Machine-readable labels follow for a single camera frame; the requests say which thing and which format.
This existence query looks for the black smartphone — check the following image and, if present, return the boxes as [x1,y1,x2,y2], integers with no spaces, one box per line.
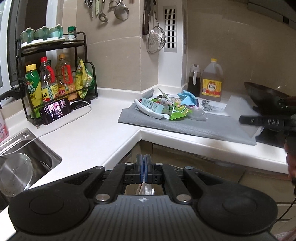
[39,98,72,125]

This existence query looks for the grey counter mat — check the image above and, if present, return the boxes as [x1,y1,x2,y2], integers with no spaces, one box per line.
[118,103,256,146]

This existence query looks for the yellow green snack bag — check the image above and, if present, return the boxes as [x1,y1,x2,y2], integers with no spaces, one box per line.
[75,58,94,99]

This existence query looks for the white charging cable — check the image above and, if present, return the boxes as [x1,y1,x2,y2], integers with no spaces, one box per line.
[0,99,92,156]

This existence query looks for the red-handle oil bottle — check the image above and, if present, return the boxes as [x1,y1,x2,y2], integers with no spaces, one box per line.
[40,57,59,102]

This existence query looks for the amber red-label oil bottle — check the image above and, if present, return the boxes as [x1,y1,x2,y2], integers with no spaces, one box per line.
[56,53,77,101]

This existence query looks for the hanging knife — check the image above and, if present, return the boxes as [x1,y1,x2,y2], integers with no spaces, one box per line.
[142,0,151,35]

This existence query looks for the kitchen scissors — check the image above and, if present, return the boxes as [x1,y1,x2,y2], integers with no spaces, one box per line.
[84,0,93,19]

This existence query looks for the clear plastic bag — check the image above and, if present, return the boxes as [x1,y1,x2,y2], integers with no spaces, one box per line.
[135,183,155,196]

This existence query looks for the black wok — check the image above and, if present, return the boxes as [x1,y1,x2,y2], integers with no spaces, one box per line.
[244,82,295,116]

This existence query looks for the green snack wrapper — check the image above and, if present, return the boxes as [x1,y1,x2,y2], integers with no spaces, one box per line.
[152,97,193,121]

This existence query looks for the person's right hand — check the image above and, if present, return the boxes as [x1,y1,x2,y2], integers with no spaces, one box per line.
[284,139,296,184]

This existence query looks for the large cooking wine jug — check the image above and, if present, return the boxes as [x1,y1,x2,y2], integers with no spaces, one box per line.
[200,58,224,102]

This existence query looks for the wire mesh strainer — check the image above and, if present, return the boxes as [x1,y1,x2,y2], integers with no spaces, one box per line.
[146,14,166,54]

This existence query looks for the printed paper sheet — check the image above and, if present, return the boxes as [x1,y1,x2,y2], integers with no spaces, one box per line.
[199,99,227,115]

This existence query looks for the small green-cap shaker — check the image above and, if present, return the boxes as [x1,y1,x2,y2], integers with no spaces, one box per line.
[67,26,77,41]

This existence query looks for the blue plastic glove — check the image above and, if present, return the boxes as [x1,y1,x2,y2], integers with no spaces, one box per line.
[177,90,199,107]

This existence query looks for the steel sink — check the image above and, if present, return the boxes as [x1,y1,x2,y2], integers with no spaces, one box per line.
[1,128,62,202]

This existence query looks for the glass pot lid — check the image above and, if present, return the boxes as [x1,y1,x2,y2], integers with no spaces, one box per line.
[1,154,34,198]

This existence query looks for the green yellow-cap bottle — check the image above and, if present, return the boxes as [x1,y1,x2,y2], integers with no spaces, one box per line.
[25,64,43,107]

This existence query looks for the wall vent grille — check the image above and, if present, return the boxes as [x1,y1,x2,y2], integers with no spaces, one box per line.
[163,6,177,53]

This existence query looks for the pink soap pump bottle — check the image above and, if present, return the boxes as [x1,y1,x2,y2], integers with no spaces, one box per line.
[0,113,9,142]

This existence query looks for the dark soy sauce dispenser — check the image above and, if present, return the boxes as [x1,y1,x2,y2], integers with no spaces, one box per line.
[187,64,201,96]

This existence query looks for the black wire spice rack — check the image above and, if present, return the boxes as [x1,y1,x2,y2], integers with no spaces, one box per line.
[15,34,98,127]

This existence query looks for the green spice jar set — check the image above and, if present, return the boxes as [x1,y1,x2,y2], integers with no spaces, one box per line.
[20,24,65,44]

